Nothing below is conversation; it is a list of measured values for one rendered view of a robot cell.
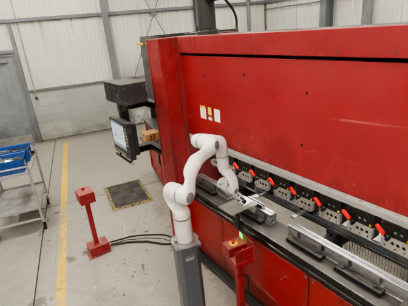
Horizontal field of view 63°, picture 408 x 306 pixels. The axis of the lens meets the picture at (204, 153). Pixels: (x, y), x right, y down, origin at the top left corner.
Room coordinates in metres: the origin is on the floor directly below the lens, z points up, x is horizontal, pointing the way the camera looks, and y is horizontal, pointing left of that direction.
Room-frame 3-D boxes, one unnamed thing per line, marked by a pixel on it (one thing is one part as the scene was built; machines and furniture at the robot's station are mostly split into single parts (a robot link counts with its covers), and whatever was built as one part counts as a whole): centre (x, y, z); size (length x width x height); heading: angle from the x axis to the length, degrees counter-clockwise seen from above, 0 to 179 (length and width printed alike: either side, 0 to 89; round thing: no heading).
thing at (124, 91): (3.26, 0.71, 1.53); 0.51 x 0.25 x 0.85; 33
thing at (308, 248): (1.91, -0.63, 0.89); 0.30 x 0.05 x 0.03; 32
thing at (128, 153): (3.18, 0.75, 1.42); 0.45 x 0.12 x 0.36; 33
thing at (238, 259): (2.14, -0.19, 0.75); 0.20 x 0.16 x 0.18; 24
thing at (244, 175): (2.47, -0.34, 1.26); 0.15 x 0.09 x 0.17; 32
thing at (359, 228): (1.63, -0.87, 1.26); 0.15 x 0.09 x 0.17; 32
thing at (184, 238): (1.96, 0.19, 1.09); 0.19 x 0.19 x 0.18
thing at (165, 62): (3.37, 0.01, 1.15); 0.85 x 0.25 x 2.30; 122
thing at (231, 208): (2.37, -0.23, 1.00); 0.26 x 0.18 x 0.01; 122
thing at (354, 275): (1.57, -0.84, 0.89); 0.30 x 0.05 x 0.03; 32
